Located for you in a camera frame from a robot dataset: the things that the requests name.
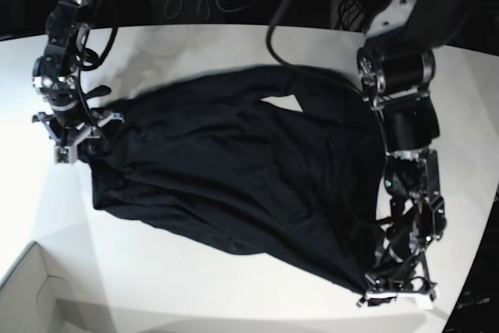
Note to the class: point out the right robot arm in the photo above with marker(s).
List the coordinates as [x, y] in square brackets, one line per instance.
[57, 75]

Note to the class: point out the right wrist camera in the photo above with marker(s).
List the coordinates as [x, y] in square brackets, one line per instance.
[65, 155]

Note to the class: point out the black t-shirt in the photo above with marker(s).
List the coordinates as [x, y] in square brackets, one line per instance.
[260, 160]

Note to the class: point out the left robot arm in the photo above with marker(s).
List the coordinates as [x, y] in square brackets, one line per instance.
[396, 67]

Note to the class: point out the white cardboard box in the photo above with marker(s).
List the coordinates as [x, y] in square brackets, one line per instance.
[28, 299]

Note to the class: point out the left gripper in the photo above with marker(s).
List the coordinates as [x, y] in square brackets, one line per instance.
[391, 277]

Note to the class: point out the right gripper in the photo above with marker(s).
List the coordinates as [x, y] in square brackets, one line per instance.
[76, 131]

